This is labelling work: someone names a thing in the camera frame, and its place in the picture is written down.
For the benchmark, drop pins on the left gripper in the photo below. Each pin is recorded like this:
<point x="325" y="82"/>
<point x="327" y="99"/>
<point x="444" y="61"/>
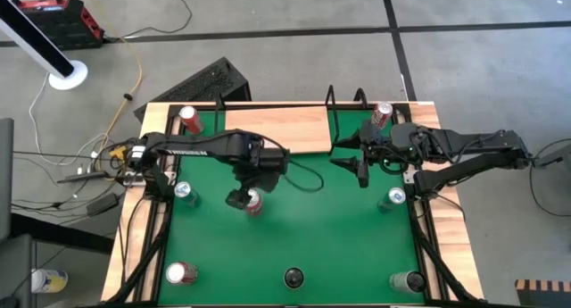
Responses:
<point x="263" y="180"/>

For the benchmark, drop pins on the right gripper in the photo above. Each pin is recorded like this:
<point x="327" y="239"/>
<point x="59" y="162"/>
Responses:
<point x="383" y="147"/>

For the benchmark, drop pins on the red Fanta can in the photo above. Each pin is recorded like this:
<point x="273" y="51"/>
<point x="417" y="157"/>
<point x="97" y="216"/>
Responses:
<point x="192" y="120"/>
<point x="255" y="206"/>

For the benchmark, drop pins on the red Coca-Cola can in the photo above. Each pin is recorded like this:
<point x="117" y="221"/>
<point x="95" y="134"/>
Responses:
<point x="180" y="273"/>
<point x="381" y="115"/>

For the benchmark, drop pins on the blue Red Bull can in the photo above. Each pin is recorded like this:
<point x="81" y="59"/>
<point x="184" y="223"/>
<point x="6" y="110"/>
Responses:
<point x="394" y="197"/>
<point x="185" y="193"/>

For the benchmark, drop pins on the white Celsius can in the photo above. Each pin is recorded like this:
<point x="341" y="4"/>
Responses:
<point x="293" y="277"/>
<point x="403" y="282"/>

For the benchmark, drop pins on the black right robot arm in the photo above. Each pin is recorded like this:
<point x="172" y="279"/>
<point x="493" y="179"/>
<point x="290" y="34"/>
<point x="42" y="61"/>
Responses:
<point x="468" y="143"/>

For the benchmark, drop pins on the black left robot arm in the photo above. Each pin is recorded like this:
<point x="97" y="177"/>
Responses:
<point x="187" y="147"/>

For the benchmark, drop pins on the green table mat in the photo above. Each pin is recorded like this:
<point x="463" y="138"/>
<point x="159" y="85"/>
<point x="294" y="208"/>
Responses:
<point x="290" y="236"/>

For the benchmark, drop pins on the black perforated computer case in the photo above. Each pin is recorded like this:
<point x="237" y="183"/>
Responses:
<point x="205" y="82"/>

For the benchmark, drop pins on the yellow power plug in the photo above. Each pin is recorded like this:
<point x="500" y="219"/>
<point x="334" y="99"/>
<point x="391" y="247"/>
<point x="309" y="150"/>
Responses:
<point x="118" y="152"/>

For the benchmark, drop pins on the black power adapter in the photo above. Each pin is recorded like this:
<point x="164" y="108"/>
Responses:
<point x="102" y="204"/>

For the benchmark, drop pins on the black power strip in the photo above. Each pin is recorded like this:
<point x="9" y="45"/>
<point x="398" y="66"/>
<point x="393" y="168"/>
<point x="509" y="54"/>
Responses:
<point x="82" y="177"/>

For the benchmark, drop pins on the grey floor stand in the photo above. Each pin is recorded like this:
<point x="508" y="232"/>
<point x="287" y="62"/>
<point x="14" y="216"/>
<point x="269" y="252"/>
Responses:
<point x="555" y="157"/>

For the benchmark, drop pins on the white and yellow container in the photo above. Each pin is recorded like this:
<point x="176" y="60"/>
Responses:
<point x="49" y="280"/>

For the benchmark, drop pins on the orange black striped box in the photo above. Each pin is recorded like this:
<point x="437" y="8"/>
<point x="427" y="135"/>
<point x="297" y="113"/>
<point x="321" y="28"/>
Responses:
<point x="542" y="294"/>

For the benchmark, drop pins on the grey furniture panel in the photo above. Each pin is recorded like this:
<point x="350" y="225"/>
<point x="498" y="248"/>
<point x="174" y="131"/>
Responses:
<point x="5" y="178"/>

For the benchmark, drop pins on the red and black tool case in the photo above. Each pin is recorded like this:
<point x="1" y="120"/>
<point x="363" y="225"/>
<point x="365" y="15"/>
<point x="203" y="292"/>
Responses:
<point x="62" y="24"/>

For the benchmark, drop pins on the white and black floor stand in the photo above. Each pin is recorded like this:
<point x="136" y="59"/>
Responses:
<point x="31" y="38"/>

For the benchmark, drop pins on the black aluminium table frame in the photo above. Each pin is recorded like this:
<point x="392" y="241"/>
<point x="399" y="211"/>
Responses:
<point x="424" y="254"/>

